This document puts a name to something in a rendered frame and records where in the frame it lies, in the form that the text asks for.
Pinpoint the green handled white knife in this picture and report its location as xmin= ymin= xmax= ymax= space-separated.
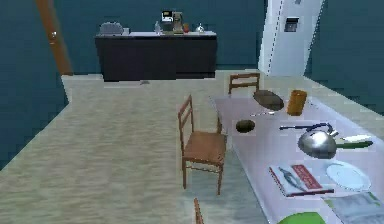
xmin=335 ymin=134 xmax=374 ymax=150

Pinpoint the silver butter knife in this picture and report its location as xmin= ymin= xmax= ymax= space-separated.
xmin=250 ymin=111 xmax=276 ymax=118

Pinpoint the grey folded newspaper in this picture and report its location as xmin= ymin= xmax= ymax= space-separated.
xmin=321 ymin=191 xmax=384 ymax=224

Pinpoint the white round plate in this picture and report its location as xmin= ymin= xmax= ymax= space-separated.
xmin=325 ymin=161 xmax=372 ymax=192

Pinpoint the silver kettle with blue handle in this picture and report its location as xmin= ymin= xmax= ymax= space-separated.
xmin=297 ymin=122 xmax=340 ymax=160

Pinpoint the blue handled ladle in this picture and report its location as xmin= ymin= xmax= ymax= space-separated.
xmin=278 ymin=124 xmax=315 ymax=131

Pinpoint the white dining table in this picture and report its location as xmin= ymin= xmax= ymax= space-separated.
xmin=208 ymin=94 xmax=384 ymax=224

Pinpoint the brown wooden dining chair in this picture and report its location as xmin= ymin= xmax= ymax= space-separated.
xmin=193 ymin=197 xmax=205 ymax=224
xmin=177 ymin=94 xmax=228 ymax=196
xmin=228 ymin=72 xmax=261 ymax=96

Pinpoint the black and tan coffee machine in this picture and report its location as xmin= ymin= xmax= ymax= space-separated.
xmin=161 ymin=10 xmax=185 ymax=35

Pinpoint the white fridge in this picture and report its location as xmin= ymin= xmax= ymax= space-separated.
xmin=257 ymin=0 xmax=325 ymax=77

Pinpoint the black kitchen counter cupboard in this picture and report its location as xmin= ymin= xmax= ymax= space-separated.
xmin=94 ymin=31 xmax=218 ymax=83

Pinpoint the red and white book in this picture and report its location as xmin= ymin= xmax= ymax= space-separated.
xmin=268 ymin=163 xmax=335 ymax=198

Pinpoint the brown wooden room door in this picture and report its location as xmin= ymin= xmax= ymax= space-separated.
xmin=35 ymin=0 xmax=74 ymax=77

